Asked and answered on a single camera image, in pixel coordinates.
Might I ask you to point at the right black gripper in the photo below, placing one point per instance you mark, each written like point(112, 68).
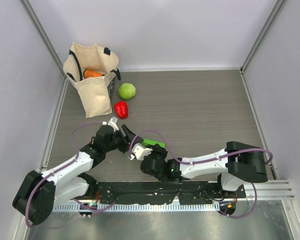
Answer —
point(156, 149)

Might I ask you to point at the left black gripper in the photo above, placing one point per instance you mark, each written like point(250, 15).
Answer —
point(127, 139)

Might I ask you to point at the green paper box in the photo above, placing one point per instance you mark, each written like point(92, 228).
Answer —
point(147, 142)

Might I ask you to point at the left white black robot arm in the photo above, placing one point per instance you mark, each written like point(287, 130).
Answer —
point(40, 192)

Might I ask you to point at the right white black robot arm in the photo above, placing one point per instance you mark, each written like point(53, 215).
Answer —
point(236, 164)

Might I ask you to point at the red bell pepper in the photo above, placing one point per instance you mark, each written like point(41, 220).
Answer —
point(121, 109)

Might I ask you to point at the green cabbage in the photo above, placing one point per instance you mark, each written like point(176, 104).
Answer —
point(127, 91)

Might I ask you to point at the beige canvas tote bag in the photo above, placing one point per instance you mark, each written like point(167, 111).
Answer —
point(95, 92)

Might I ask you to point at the orange carrot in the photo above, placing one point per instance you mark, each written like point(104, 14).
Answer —
point(90, 73)

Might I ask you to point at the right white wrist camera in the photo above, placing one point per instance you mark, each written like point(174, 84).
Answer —
point(139, 152)

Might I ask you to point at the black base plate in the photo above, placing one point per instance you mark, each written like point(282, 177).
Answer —
point(160, 193)

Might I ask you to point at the white slotted cable duct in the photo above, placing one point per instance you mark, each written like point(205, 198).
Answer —
point(175, 206)

